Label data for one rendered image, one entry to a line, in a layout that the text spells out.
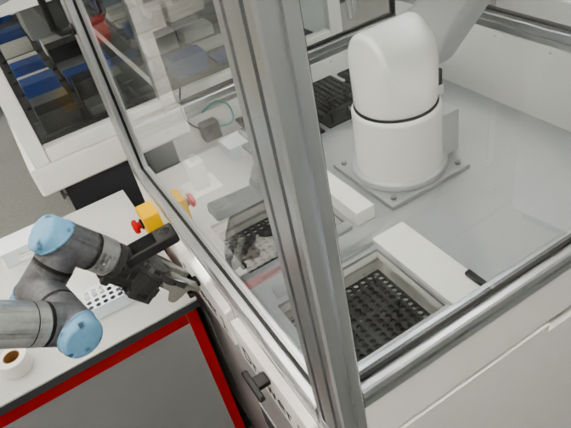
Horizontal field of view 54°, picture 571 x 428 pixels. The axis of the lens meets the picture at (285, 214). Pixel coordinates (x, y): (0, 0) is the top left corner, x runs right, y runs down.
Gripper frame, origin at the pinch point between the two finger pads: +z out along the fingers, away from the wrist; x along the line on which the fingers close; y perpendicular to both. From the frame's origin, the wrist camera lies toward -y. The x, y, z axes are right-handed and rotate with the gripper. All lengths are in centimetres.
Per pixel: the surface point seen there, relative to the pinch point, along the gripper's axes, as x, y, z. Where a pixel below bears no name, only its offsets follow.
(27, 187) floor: -246, 81, 55
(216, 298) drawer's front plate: 10.0, -2.1, -0.4
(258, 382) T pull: 31.9, 0.8, -0.3
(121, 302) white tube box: -20.0, 20.5, 2.3
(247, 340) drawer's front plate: 23.8, -2.2, -0.3
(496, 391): 55, -23, 25
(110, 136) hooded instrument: -80, -4, 3
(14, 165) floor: -282, 83, 53
